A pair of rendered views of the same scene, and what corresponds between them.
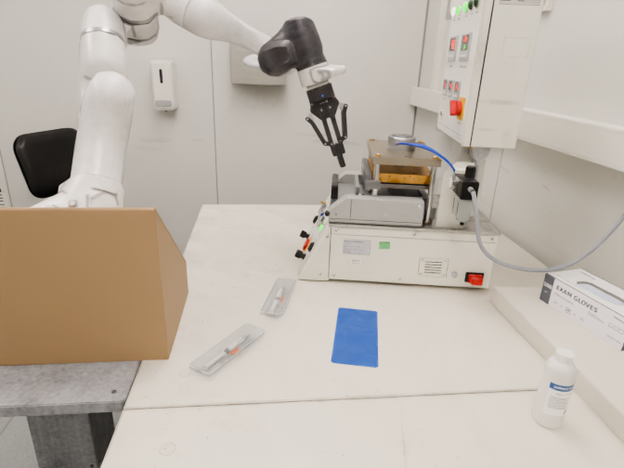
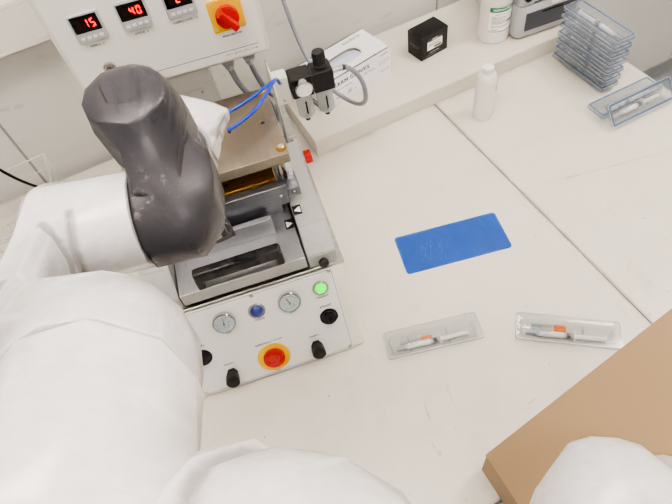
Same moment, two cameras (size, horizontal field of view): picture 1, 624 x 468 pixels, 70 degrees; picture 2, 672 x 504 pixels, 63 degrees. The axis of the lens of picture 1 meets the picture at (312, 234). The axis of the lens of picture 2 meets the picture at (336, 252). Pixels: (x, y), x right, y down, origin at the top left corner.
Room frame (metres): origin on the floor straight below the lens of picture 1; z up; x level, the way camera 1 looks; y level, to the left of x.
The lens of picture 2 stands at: (1.25, 0.50, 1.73)
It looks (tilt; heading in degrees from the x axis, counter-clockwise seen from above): 54 degrees down; 260
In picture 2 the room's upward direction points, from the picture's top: 12 degrees counter-clockwise
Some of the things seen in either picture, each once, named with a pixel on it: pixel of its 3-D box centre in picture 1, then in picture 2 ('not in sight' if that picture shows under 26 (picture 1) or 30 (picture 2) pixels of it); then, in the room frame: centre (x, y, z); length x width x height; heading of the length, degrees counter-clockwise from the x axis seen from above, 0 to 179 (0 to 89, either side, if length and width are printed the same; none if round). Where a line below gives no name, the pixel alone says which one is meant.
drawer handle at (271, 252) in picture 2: (334, 185); (238, 265); (1.32, -0.06, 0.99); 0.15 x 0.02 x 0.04; 177
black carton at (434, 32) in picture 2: not in sight; (427, 38); (0.68, -0.69, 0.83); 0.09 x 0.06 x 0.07; 15
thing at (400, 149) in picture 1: (411, 159); (212, 136); (1.29, -0.28, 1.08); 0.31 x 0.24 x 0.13; 177
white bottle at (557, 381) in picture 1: (555, 386); (485, 91); (0.64, -0.44, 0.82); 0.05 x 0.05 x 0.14
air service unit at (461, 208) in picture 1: (461, 193); (311, 89); (1.08, -0.37, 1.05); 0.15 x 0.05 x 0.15; 177
